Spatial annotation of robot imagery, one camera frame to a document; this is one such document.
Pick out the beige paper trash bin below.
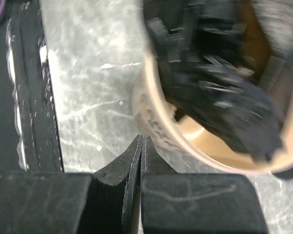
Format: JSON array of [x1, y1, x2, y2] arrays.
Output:
[[131, 0, 293, 175]]

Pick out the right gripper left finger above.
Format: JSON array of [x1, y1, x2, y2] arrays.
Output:
[[0, 135, 143, 234]]

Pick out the black trash bag roll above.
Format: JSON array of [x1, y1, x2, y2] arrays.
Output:
[[142, 0, 293, 163]]

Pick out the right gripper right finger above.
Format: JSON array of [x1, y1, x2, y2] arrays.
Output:
[[141, 136, 269, 234]]

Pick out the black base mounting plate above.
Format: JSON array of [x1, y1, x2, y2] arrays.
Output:
[[0, 0, 63, 174]]

